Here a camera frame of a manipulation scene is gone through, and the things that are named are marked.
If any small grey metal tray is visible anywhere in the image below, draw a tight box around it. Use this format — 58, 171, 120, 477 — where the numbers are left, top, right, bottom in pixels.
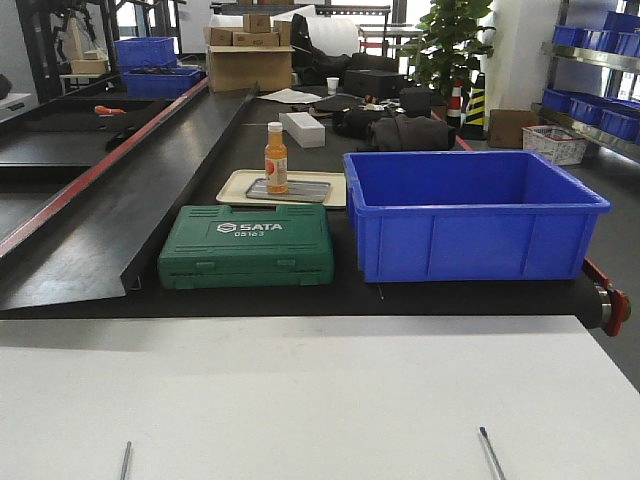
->
245, 178, 332, 203

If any cream plastic tray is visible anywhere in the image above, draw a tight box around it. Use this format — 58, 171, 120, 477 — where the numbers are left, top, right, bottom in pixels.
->
216, 169, 347, 209

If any orange juice bottle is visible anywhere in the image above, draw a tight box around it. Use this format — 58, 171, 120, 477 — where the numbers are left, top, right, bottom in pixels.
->
264, 122, 288, 194

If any white rectangular box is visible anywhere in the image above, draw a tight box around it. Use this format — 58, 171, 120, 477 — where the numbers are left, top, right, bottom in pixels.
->
279, 112, 326, 148

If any green SATA tool case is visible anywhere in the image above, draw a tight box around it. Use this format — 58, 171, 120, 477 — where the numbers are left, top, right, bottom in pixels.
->
157, 204, 334, 289

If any large blue plastic bin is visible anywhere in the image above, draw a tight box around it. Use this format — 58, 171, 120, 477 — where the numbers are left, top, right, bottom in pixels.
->
343, 150, 610, 283

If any dark clothing bundle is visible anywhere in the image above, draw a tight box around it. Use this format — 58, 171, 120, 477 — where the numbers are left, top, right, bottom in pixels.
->
354, 114, 456, 152

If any white paper cup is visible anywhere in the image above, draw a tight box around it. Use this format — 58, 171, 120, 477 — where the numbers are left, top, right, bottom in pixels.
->
326, 77, 339, 96

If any large cardboard box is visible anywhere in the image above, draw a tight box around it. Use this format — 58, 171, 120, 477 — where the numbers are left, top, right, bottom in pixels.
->
207, 46, 293, 92

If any striped traffic cone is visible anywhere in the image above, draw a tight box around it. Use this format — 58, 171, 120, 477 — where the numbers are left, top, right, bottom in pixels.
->
459, 72, 486, 140

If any green potted plant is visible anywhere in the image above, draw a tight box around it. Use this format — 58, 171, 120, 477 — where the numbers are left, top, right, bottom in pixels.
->
399, 0, 493, 100

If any blue crate stack far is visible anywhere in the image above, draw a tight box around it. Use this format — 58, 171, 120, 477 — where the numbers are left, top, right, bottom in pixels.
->
114, 37, 204, 99

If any white woven basket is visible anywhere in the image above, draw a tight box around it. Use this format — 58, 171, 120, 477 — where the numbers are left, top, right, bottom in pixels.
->
522, 125, 588, 166

